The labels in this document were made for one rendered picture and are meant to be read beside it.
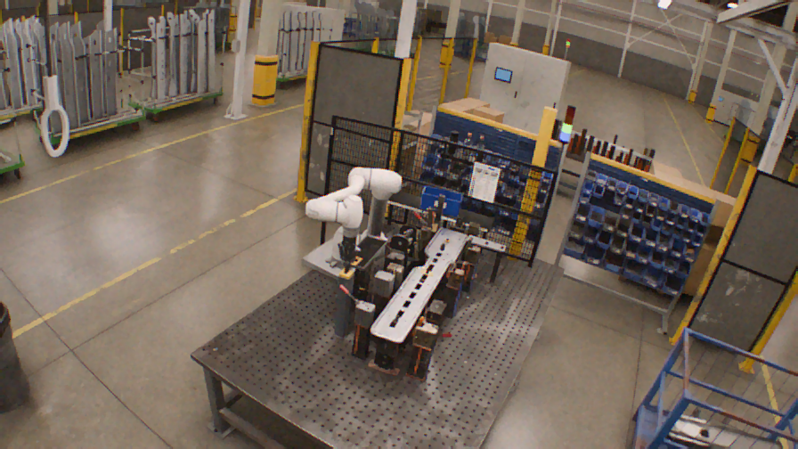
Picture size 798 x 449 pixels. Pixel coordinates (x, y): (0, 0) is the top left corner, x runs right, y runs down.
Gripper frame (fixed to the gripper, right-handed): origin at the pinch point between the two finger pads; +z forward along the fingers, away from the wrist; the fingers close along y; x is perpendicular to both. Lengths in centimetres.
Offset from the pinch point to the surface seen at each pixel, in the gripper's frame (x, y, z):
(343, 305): -3.0, 1.2, 23.6
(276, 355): -38, -23, 49
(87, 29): 571, -1094, -28
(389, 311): -0.1, 27.6, 19.0
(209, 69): 561, -603, 38
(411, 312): 5.5, 38.7, 18.9
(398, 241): 50, 12, 4
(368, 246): 32.3, -1.0, 3.0
